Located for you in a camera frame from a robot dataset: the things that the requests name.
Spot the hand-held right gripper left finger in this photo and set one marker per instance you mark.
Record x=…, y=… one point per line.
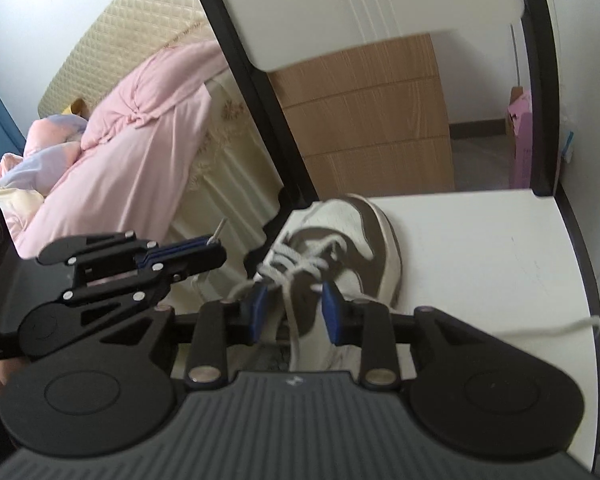
x=260, y=315

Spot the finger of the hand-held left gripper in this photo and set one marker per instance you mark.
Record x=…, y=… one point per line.
x=195, y=261
x=180, y=249

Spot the yellow plush toy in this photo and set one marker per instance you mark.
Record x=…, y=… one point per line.
x=75, y=107

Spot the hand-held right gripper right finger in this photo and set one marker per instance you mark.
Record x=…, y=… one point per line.
x=331, y=315

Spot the pink cardboard box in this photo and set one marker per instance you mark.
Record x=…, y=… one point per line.
x=522, y=145

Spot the white shoelace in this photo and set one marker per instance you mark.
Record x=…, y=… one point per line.
x=296, y=340

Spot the pastel patchwork quilt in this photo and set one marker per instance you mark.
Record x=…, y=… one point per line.
x=50, y=150

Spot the white and brown shoe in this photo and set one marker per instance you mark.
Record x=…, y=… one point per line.
x=330, y=220

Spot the pink duvet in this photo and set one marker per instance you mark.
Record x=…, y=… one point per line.
x=145, y=150

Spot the light wooden nightstand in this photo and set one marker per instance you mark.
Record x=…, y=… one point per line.
x=370, y=125

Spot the blue and white packet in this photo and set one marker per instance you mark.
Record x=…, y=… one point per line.
x=569, y=145

